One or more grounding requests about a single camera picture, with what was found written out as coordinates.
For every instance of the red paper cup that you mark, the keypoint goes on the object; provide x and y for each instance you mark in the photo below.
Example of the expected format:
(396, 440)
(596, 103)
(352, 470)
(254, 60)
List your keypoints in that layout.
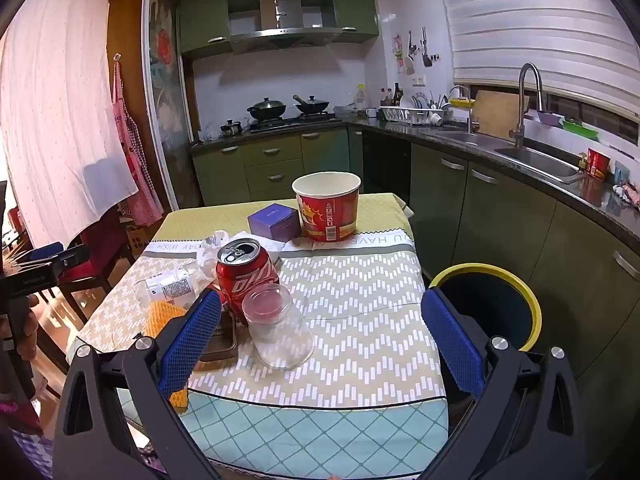
(598, 165)

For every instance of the dark glass sauce bottle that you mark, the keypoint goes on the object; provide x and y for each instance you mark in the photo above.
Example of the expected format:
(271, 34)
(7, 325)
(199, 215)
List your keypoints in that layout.
(397, 95)

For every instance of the hanging white scoop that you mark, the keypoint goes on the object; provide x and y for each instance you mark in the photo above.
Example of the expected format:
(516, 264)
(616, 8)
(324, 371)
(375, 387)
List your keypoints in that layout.
(409, 66)

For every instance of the green lower cabinets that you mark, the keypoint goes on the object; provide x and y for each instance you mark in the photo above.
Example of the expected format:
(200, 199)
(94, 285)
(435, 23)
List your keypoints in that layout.
(500, 220)

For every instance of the red wooden chair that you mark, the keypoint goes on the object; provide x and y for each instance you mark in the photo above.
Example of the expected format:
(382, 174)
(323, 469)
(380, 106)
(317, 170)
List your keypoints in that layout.
(95, 240)

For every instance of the white plastic bag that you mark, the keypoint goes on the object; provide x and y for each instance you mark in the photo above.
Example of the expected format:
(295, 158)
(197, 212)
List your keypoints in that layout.
(212, 245)

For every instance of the person's patterned clothing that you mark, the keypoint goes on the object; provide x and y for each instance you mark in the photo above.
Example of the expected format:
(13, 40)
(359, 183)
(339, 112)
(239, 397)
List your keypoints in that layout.
(22, 440)

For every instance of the purple cardboard box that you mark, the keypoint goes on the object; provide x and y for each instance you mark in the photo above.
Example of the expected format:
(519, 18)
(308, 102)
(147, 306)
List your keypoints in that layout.
(272, 222)

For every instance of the brown rectangular tray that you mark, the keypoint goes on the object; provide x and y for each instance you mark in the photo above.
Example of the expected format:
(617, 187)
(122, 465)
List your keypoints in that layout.
(222, 345)

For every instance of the orange foam net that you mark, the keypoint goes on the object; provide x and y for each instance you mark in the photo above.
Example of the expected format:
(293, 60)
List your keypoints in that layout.
(160, 317)

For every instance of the clear plastic cup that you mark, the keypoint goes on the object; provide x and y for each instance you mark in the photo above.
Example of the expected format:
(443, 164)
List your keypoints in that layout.
(280, 340)

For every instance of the steel sink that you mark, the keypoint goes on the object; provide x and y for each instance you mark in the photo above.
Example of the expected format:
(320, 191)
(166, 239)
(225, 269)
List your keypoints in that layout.
(540, 160)

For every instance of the white plastic wrapper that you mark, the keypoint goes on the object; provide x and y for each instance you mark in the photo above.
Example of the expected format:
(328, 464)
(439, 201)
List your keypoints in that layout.
(170, 287)

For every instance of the small lidded pot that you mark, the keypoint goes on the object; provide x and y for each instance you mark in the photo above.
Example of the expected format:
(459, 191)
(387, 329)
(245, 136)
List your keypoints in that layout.
(231, 127)

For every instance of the red checked apron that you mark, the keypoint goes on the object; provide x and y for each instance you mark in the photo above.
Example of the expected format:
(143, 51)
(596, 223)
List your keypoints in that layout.
(132, 160)

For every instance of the green cabinets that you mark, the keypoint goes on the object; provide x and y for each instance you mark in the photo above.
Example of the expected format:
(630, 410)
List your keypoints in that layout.
(500, 220)
(200, 15)

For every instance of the pink wall decoration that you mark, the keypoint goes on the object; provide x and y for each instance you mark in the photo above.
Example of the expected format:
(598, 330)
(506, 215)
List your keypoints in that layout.
(397, 52)

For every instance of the red soda can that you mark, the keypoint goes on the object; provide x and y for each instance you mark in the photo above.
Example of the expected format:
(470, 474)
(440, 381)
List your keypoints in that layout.
(245, 280)

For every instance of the white dish rack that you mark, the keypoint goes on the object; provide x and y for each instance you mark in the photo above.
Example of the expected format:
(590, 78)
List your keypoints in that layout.
(400, 116)

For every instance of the wooden cutting board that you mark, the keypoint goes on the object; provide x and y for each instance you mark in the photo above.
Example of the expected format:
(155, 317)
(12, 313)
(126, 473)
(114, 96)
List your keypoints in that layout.
(495, 115)

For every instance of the red paper bucket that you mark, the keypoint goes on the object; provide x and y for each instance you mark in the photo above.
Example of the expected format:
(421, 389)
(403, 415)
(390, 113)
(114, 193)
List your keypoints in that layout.
(325, 215)

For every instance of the white curtain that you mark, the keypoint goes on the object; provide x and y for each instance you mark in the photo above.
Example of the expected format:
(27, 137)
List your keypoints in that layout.
(60, 110)

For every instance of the lidded black wok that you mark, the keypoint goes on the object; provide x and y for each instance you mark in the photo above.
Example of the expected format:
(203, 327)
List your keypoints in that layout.
(267, 109)

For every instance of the hanging black spatula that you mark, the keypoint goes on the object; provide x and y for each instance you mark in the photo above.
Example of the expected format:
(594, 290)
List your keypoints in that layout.
(426, 57)

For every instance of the flower-print sliding door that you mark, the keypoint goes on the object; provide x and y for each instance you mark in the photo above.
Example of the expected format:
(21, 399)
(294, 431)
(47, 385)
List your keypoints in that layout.
(165, 110)

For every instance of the green upper cabinets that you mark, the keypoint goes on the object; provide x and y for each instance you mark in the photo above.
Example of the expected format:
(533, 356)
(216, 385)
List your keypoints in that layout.
(200, 15)

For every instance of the tall steel faucet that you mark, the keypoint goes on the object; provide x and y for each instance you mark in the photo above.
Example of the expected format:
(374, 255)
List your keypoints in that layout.
(522, 110)

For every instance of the hanging grey utensil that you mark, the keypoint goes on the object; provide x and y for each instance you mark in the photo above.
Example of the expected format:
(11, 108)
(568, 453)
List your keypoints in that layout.
(411, 50)

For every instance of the yellow drain basket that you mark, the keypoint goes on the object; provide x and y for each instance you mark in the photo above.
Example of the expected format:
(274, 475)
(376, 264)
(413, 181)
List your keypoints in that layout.
(462, 103)

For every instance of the person's left hand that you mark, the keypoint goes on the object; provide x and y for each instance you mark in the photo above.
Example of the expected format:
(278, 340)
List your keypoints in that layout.
(27, 327)

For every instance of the patterned tablecloth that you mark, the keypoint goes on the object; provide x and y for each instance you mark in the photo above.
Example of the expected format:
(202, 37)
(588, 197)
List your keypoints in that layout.
(350, 285)

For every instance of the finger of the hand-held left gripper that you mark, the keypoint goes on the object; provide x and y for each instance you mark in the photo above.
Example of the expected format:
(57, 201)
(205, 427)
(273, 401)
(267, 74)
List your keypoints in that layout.
(75, 256)
(44, 252)

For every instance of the white window blind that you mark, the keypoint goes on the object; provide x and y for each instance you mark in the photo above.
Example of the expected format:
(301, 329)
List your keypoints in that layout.
(525, 25)

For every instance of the steel range hood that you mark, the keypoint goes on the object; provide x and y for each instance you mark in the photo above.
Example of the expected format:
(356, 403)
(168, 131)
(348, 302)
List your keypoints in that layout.
(285, 35)

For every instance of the yellow-rimmed dark bin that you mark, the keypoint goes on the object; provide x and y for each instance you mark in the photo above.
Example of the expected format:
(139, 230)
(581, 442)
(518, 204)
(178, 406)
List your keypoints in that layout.
(490, 300)

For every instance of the small steel faucet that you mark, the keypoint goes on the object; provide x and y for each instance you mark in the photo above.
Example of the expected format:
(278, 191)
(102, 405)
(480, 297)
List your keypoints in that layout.
(468, 117)

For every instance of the clear oil bottle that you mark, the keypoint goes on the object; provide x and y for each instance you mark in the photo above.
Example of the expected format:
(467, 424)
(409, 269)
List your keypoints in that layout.
(361, 100)

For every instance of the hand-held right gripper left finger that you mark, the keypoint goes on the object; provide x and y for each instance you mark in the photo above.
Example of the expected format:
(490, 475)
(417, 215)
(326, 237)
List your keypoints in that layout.
(192, 340)

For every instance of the purple tray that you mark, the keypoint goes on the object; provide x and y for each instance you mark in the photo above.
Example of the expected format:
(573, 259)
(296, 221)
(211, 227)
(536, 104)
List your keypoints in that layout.
(552, 119)

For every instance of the green tray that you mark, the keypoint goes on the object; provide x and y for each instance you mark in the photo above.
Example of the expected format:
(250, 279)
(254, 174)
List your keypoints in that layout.
(580, 130)

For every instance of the black gas stove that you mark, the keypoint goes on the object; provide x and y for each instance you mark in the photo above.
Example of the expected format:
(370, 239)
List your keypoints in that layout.
(300, 121)

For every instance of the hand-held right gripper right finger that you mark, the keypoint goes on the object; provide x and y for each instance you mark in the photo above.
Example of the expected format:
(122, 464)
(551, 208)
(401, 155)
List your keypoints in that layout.
(450, 340)

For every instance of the open black wok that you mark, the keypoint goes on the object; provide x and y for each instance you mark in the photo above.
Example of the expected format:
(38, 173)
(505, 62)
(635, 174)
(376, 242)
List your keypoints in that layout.
(312, 106)

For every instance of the blue holder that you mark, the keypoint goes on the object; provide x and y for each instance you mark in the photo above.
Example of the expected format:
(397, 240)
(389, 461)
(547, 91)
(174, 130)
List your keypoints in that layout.
(622, 172)

